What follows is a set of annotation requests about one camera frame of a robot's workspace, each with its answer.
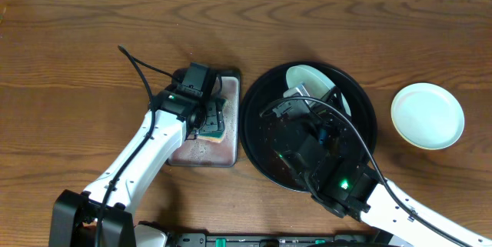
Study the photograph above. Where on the black rectangular water tray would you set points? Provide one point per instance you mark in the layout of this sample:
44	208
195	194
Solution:
197	152

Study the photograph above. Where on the mint green plate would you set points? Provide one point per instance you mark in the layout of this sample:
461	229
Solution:
304	80
427	116

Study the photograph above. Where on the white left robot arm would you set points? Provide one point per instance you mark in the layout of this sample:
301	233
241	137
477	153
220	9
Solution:
102	215

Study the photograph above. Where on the green and yellow sponge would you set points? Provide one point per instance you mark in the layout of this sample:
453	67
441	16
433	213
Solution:
214	138

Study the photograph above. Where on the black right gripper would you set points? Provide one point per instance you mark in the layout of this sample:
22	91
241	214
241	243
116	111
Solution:
336	114

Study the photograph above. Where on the round black tray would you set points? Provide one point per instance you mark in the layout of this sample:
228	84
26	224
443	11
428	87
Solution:
256	132

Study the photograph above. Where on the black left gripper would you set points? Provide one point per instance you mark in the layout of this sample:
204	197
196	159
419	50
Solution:
211	120

